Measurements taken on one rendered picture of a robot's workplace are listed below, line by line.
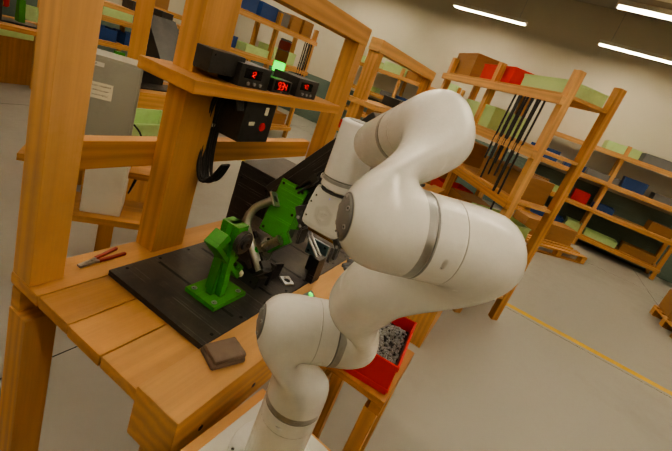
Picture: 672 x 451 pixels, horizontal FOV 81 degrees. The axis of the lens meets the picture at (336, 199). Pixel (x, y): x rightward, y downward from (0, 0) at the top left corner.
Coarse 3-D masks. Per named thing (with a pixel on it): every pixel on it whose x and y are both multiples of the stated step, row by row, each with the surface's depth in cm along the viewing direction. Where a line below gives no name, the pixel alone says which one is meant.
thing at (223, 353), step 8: (208, 344) 105; (216, 344) 106; (224, 344) 107; (232, 344) 108; (240, 344) 109; (208, 352) 103; (216, 352) 103; (224, 352) 104; (232, 352) 105; (240, 352) 106; (208, 360) 102; (216, 360) 101; (224, 360) 102; (232, 360) 104; (240, 360) 106; (216, 368) 101
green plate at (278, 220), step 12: (288, 180) 144; (288, 192) 143; (288, 204) 143; (300, 204) 141; (264, 216) 146; (276, 216) 144; (288, 216) 142; (264, 228) 145; (276, 228) 144; (288, 228) 142
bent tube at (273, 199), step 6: (270, 192) 142; (276, 192) 145; (270, 198) 142; (276, 198) 144; (258, 204) 143; (264, 204) 143; (270, 204) 143; (276, 204) 142; (252, 210) 144; (258, 210) 145; (246, 216) 145; (252, 216) 145; (246, 222) 145; (252, 234) 145; (252, 246) 142; (252, 252) 142; (252, 258) 142; (258, 258) 142; (258, 264) 141; (258, 270) 140
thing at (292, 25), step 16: (256, 0) 606; (256, 16) 610; (272, 16) 649; (288, 16) 684; (256, 32) 689; (288, 32) 686; (304, 32) 741; (240, 48) 636; (256, 48) 650; (272, 48) 677; (272, 64) 688; (288, 64) 735; (304, 64) 764; (272, 128) 770; (288, 128) 815
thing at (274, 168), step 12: (240, 168) 159; (252, 168) 156; (264, 168) 159; (276, 168) 165; (288, 168) 171; (240, 180) 160; (252, 180) 157; (264, 180) 154; (240, 192) 161; (252, 192) 158; (264, 192) 155; (240, 204) 161; (252, 204) 158; (228, 216) 166; (240, 216) 162
